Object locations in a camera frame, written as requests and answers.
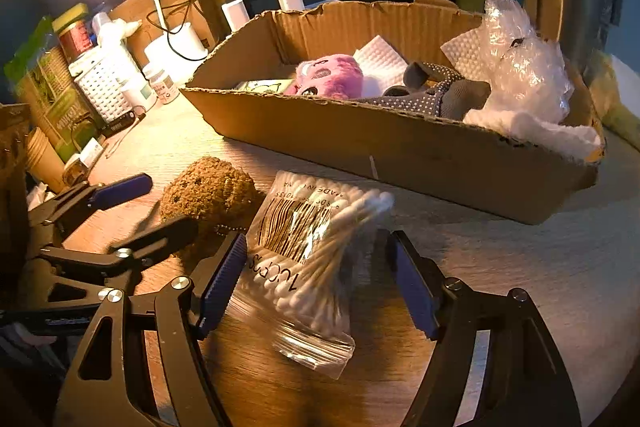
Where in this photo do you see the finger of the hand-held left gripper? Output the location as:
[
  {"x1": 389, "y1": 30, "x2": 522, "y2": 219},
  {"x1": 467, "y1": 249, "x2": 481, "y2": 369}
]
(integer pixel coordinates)
[
  {"x1": 42, "y1": 216, "x2": 199, "y2": 277},
  {"x1": 27, "y1": 173, "x2": 153, "y2": 253}
]

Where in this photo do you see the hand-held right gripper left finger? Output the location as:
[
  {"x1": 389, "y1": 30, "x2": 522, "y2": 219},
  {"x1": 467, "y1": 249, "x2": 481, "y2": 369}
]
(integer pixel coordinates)
[{"x1": 52, "y1": 231, "x2": 249, "y2": 427}]

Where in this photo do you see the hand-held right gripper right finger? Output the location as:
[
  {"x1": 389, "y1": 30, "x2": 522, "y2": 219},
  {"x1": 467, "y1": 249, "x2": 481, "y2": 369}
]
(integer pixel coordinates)
[{"x1": 382, "y1": 229, "x2": 583, "y2": 427}]

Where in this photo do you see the brown plush toy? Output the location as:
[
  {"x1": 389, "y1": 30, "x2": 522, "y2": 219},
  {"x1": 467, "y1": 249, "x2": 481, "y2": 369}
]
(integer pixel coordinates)
[{"x1": 160, "y1": 156, "x2": 267, "y2": 258}]

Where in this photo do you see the bag of cotton swabs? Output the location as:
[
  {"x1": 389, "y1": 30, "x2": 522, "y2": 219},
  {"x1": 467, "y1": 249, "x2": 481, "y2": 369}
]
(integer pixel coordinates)
[{"x1": 235, "y1": 171, "x2": 397, "y2": 381}]

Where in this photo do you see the brown cardboard box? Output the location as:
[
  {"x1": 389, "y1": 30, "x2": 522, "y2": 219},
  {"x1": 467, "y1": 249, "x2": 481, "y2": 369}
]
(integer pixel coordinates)
[{"x1": 179, "y1": 0, "x2": 607, "y2": 226}]

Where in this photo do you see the pair of grey dotted gloves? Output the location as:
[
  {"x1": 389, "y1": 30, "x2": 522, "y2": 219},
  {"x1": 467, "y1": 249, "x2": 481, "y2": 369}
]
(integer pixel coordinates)
[{"x1": 385, "y1": 62, "x2": 492, "y2": 120}]

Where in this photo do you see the pink plush toy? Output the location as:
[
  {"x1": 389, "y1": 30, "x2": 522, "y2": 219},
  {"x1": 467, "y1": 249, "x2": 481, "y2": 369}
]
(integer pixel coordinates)
[{"x1": 285, "y1": 53, "x2": 364, "y2": 98}]

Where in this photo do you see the clear plastic bag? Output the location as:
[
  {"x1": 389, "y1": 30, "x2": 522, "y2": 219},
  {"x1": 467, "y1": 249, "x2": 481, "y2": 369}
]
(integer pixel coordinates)
[{"x1": 477, "y1": 0, "x2": 575, "y2": 124}]

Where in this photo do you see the person's left hand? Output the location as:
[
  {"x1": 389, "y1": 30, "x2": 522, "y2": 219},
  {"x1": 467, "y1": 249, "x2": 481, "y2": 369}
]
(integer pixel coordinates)
[{"x1": 0, "y1": 322, "x2": 58, "y2": 349}]

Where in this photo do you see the white pill bottle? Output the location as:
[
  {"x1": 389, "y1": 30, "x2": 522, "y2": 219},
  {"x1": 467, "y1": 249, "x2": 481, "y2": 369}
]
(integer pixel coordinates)
[
  {"x1": 120, "y1": 77, "x2": 157, "y2": 114},
  {"x1": 142, "y1": 64, "x2": 180, "y2": 104}
]

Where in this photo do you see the white plastic basket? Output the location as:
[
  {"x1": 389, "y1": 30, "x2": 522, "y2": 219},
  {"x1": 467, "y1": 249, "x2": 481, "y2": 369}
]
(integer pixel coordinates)
[{"x1": 75, "y1": 44, "x2": 144, "y2": 124}]

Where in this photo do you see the bag of paper cups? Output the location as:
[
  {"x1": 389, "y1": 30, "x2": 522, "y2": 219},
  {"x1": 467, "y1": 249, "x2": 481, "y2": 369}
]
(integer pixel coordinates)
[{"x1": 4, "y1": 17, "x2": 102, "y2": 194}]

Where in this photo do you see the red label jar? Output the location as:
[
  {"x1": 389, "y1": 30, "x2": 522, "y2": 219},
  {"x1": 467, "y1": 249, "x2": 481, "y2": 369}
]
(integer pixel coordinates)
[{"x1": 52, "y1": 4, "x2": 97, "y2": 60}]

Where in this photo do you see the white spray bottle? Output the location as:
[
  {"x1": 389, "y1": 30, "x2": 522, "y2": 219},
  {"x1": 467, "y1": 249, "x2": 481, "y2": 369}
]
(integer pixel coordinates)
[{"x1": 92, "y1": 12, "x2": 147, "y2": 44}]

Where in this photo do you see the brown cardboard carton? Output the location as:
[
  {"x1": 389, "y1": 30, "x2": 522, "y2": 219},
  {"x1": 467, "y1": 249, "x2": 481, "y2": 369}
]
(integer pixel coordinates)
[{"x1": 107, "y1": 0, "x2": 217, "y2": 54}]

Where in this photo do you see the yellow tissue pack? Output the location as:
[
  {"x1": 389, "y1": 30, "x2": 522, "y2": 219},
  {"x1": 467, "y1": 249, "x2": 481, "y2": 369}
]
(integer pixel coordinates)
[{"x1": 595, "y1": 52, "x2": 640, "y2": 148}]

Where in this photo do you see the black charging cable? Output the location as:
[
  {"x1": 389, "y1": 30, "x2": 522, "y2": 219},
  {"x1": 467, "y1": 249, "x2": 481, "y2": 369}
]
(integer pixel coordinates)
[{"x1": 162, "y1": 0, "x2": 242, "y2": 60}]

